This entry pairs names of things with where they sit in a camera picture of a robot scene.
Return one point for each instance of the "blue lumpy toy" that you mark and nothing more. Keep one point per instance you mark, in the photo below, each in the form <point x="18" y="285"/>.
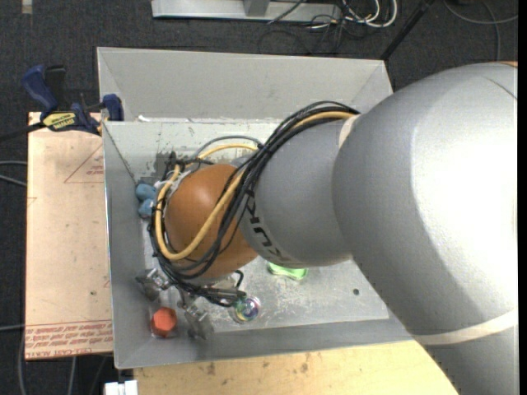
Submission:
<point x="145" y="199"/>

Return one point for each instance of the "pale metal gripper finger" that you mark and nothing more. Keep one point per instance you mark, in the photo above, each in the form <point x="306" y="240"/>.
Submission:
<point x="199" y="322"/>
<point x="149" y="285"/>

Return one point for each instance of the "green translucent object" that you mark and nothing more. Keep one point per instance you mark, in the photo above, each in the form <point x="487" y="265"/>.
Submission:
<point x="288" y="271"/>

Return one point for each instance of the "grey metal bin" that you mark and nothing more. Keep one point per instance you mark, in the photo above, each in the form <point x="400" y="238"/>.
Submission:
<point x="230" y="85"/>

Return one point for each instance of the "clear iridescent ball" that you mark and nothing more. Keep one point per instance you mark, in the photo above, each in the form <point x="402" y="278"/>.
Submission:
<point x="247" y="310"/>

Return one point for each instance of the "brown cardboard board red print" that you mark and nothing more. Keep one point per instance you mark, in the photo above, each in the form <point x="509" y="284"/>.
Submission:
<point x="66" y="237"/>

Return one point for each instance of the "red-orange hexagonal block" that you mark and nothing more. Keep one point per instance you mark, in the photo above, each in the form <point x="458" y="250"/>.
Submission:
<point x="164" y="322"/>

